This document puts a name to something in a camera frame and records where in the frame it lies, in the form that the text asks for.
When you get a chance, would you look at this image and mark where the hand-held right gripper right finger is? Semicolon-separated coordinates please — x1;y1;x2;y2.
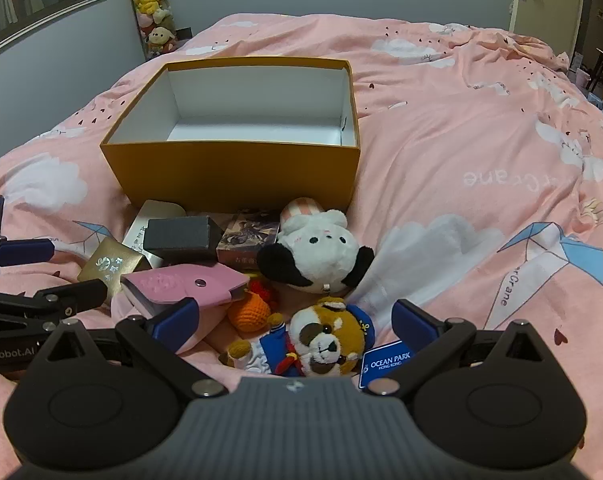
366;299;549;398

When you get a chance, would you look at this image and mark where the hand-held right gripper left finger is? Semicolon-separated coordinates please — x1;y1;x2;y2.
36;297;230;401

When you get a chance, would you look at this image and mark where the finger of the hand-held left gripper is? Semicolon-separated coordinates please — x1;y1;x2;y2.
0;235;56;278
0;278;108;336

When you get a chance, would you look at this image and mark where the gold box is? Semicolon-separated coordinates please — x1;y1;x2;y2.
78;237;152;298

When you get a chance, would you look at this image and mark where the black box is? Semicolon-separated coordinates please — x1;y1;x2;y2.
142;215;226;264

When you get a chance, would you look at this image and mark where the white box with silver print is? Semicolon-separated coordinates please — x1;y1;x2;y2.
122;199;187;268

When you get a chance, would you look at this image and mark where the illustrated card box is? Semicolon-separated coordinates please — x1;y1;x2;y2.
216;211;282;273

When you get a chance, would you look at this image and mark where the orange cardboard box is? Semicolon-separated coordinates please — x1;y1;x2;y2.
100;56;361;216

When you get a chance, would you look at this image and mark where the pink snap wallet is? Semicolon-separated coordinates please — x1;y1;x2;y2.
120;262;251;311

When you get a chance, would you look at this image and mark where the blue tag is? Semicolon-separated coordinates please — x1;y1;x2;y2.
356;338;417;391

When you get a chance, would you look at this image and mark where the orange crochet toy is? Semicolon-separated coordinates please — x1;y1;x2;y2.
228;280;285;333

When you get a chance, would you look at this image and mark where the red panda sailor plush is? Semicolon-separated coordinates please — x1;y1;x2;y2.
218;296;377;378

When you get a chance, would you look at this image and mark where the white and black plush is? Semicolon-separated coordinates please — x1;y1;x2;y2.
256;198;375;295

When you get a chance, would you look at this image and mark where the pink printed blanket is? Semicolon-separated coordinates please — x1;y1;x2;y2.
0;12;603;461

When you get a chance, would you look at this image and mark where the hanging stack of plush toys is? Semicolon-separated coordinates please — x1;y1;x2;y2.
128;0;178;58

